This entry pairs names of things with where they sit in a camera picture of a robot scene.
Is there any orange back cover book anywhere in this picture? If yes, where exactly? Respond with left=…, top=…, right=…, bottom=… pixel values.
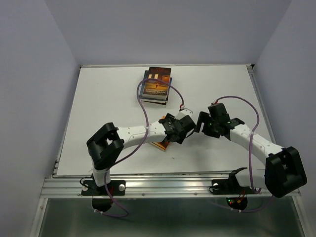
left=149, top=115, right=172, bottom=153

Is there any brown book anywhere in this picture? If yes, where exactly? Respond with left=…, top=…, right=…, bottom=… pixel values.
left=141, top=67, right=171, bottom=100

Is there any Nineteen Eighty-Four blue book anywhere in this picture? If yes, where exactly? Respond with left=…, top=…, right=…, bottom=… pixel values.
left=140, top=99, right=168, bottom=105

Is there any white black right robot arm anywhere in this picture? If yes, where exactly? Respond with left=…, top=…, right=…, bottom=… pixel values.
left=195, top=103, right=307, bottom=198

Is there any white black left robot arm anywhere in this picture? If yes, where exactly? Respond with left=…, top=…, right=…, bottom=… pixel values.
left=79, top=110, right=196, bottom=196

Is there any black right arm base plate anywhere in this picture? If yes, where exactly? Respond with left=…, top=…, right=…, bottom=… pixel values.
left=209, top=179, right=255, bottom=195

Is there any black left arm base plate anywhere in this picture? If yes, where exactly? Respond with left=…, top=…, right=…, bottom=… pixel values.
left=81, top=180, right=126, bottom=196

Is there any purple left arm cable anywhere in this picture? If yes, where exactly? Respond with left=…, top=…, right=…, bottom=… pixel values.
left=95, top=79, right=186, bottom=217

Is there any aluminium table frame rail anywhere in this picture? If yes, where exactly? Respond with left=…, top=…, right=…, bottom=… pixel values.
left=41, top=65, right=276, bottom=199

